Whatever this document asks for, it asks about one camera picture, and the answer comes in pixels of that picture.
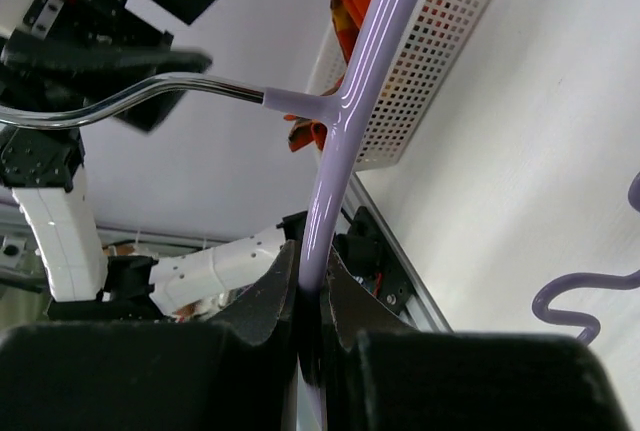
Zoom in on lilac plastic hanger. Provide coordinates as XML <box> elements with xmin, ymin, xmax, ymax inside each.
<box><xmin>0</xmin><ymin>0</ymin><xmax>640</xmax><ymax>431</ymax></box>

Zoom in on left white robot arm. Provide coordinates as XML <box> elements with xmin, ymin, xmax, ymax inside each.
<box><xmin>1</xmin><ymin>0</ymin><xmax>286</xmax><ymax>320</ymax></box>

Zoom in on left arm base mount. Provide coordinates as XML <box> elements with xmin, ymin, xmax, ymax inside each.
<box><xmin>333</xmin><ymin>206</ymin><xmax>415</xmax><ymax>316</ymax></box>

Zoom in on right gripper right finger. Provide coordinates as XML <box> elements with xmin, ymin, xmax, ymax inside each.
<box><xmin>320</xmin><ymin>256</ymin><xmax>630</xmax><ymax>430</ymax></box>

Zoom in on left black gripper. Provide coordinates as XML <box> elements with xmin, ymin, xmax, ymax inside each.
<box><xmin>1</xmin><ymin>0</ymin><xmax>216</xmax><ymax>112</ymax></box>

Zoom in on white plastic basket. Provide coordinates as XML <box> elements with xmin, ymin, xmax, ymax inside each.
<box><xmin>305</xmin><ymin>0</ymin><xmax>504</xmax><ymax>171</ymax></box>

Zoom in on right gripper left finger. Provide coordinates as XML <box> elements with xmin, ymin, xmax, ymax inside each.
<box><xmin>1</xmin><ymin>241</ymin><xmax>299</xmax><ymax>430</ymax></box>

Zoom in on orange camouflage trousers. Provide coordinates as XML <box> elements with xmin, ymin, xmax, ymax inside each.
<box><xmin>284</xmin><ymin>0</ymin><xmax>371</xmax><ymax>152</ymax></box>

